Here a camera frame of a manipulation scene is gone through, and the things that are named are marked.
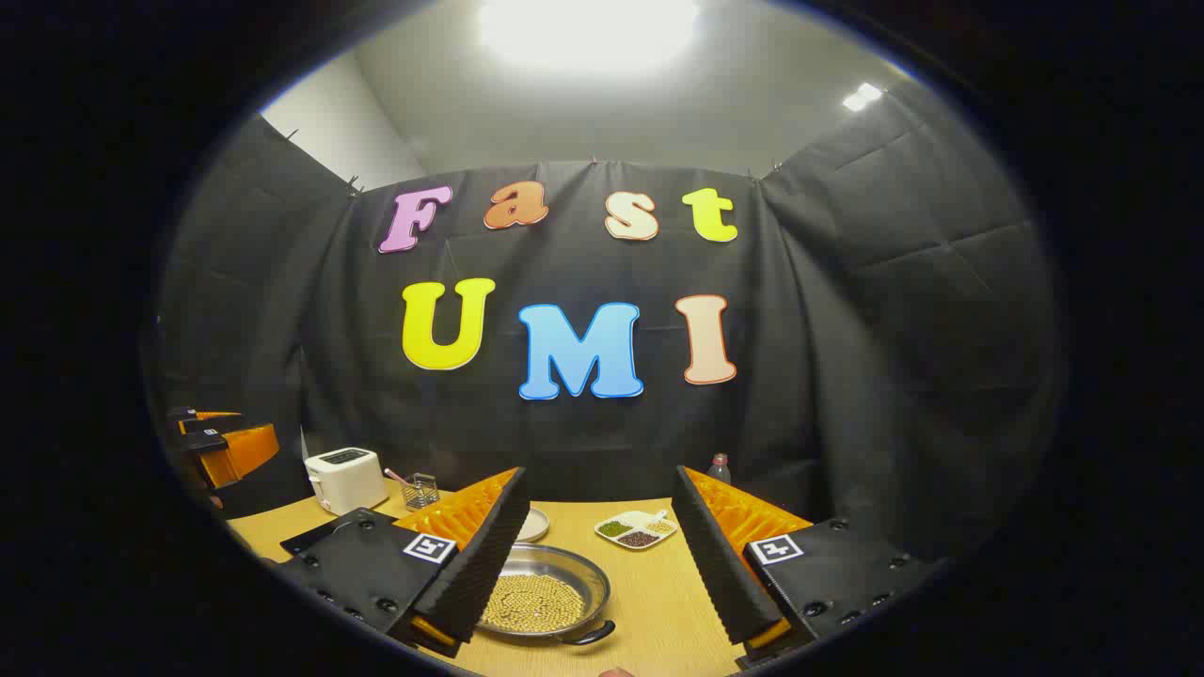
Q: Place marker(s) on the clear plastic water bottle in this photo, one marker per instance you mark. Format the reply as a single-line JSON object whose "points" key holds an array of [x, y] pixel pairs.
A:
{"points": [[720, 470]]}

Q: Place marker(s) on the small ceiling light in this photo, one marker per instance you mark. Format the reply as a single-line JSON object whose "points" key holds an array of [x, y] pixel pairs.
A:
{"points": [[863, 96]]}

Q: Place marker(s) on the pink stick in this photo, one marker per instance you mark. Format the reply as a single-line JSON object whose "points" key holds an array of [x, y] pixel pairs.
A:
{"points": [[397, 477]]}

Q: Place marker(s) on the white divided plate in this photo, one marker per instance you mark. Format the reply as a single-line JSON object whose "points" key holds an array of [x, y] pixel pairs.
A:
{"points": [[636, 525]]}

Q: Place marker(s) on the pile of pale beans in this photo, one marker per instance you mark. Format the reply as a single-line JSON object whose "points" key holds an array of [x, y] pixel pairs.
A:
{"points": [[659, 527]]}

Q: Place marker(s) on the white toaster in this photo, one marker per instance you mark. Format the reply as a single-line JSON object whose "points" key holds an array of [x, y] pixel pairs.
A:
{"points": [[345, 481]]}

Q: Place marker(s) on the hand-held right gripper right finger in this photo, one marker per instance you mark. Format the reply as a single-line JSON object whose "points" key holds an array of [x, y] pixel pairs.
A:
{"points": [[720, 574]]}

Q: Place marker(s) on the pile of green beans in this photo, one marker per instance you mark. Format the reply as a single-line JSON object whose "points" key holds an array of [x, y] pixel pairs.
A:
{"points": [[613, 528]]}

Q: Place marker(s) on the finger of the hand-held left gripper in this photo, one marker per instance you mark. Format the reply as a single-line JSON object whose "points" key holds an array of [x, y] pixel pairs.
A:
{"points": [[246, 451], [202, 425]]}

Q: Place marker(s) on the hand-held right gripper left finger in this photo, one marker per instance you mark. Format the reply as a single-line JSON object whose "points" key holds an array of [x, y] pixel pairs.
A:
{"points": [[489, 574]]}

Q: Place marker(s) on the large ceiling light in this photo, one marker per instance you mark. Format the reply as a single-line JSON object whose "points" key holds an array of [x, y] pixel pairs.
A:
{"points": [[588, 33]]}

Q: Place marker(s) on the pile of dark brown beans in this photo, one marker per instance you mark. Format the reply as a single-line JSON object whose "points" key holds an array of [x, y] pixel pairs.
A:
{"points": [[638, 540]]}

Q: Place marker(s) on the black backdrop cloth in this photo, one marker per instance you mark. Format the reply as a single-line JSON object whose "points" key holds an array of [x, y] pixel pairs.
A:
{"points": [[583, 432]]}

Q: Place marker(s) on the round white plate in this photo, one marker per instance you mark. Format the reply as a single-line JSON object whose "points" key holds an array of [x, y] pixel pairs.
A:
{"points": [[534, 527]]}

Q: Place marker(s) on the pile of yellow soybeans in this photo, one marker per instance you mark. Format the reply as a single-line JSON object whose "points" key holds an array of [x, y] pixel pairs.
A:
{"points": [[536, 604]]}

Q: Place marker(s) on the stainless steel pot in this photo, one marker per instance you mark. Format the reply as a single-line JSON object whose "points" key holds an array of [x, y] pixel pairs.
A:
{"points": [[585, 574]]}

